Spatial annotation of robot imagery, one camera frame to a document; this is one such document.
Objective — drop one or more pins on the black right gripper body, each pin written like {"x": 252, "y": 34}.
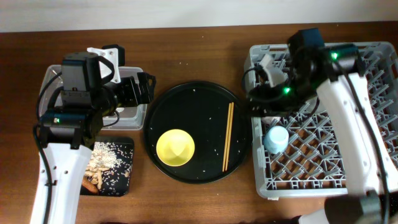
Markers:
{"x": 283, "y": 98}

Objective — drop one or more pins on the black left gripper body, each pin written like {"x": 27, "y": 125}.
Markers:
{"x": 129, "y": 96}

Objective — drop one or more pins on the pink cup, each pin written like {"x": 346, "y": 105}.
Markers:
{"x": 270, "y": 119}

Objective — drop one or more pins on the blue cup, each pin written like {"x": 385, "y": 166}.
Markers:
{"x": 276, "y": 140}

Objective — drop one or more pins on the wooden chopstick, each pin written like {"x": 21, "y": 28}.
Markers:
{"x": 230, "y": 138}
{"x": 228, "y": 129}

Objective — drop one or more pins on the yellow bowl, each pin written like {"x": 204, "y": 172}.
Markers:
{"x": 175, "y": 147}

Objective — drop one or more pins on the pile of peanut shells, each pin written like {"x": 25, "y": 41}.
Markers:
{"x": 98, "y": 166}

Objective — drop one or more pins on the orange carrot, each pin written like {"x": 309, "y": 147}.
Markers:
{"x": 89, "y": 186}

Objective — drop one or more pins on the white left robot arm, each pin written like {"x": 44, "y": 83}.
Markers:
{"x": 65, "y": 136}

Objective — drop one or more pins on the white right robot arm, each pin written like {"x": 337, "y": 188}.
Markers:
{"x": 334, "y": 75}

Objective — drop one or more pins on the grey dishwasher rack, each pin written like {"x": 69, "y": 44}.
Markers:
{"x": 311, "y": 166}

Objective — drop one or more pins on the clear plastic bin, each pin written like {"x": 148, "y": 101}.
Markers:
{"x": 130, "y": 118}

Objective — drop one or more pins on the round black tray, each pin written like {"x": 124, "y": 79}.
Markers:
{"x": 201, "y": 109}

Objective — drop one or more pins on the black rectangular tray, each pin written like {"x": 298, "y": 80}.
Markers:
{"x": 115, "y": 168}

